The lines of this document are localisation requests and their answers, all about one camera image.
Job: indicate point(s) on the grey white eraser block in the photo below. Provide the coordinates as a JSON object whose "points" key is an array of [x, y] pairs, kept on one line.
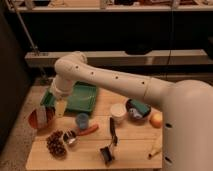
{"points": [[41, 117]]}

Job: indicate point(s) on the dark bowl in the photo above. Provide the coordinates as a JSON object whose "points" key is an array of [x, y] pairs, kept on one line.
{"points": [[128, 106]]}

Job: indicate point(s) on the brown grape bunch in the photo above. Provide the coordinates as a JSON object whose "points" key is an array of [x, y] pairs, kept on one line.
{"points": [[55, 145]]}

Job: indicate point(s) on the wooden shelf beam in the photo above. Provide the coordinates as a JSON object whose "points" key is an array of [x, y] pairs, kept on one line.
{"points": [[121, 58]]}

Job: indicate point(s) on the orange carrot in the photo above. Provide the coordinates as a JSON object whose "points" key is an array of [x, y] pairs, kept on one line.
{"points": [[89, 130]]}

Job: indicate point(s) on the blue plastic cup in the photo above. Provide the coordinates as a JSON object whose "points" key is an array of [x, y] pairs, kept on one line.
{"points": [[82, 121]]}

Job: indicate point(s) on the orange apple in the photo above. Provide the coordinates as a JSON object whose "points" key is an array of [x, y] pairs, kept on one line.
{"points": [[156, 120]]}

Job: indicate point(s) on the black dish brush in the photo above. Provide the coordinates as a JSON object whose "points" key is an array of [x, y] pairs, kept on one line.
{"points": [[107, 152]]}

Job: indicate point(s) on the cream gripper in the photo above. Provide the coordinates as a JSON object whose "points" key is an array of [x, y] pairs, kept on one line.
{"points": [[60, 107]]}

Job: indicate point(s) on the blue grey cloth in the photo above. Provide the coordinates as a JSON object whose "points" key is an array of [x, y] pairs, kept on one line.
{"points": [[133, 112]]}

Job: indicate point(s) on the small metal cup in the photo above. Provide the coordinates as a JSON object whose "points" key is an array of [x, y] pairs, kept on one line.
{"points": [[70, 138]]}

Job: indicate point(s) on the white paper cup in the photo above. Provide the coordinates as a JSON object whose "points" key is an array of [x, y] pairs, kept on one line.
{"points": [[118, 112]]}

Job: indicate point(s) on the green sponge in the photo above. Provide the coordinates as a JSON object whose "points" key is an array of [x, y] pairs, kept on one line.
{"points": [[141, 107]]}

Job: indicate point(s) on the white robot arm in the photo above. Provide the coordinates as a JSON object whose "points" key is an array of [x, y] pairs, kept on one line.
{"points": [[187, 108]]}

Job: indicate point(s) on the orange bowl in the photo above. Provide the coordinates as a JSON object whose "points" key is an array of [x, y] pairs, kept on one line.
{"points": [[32, 119]]}

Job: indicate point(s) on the green plastic tray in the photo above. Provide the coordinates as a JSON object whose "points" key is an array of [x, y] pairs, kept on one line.
{"points": [[82, 98]]}

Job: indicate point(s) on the metal clamp pole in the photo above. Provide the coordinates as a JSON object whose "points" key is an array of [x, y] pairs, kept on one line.
{"points": [[44, 78]]}

